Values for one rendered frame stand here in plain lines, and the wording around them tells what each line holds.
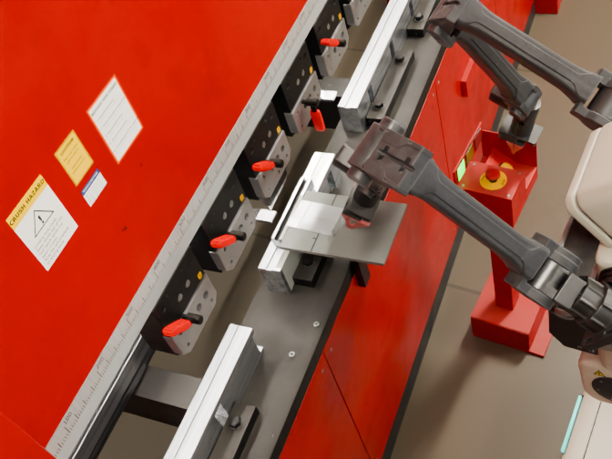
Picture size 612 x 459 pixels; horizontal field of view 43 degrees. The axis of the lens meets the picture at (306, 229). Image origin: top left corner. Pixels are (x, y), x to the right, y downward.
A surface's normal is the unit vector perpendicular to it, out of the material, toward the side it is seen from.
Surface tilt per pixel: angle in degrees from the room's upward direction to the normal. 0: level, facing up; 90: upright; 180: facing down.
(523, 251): 68
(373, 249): 0
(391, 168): 24
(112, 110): 90
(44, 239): 90
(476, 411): 0
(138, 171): 90
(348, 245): 0
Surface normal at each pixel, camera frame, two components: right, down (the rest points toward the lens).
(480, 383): -0.24, -0.62
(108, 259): 0.90, 0.14
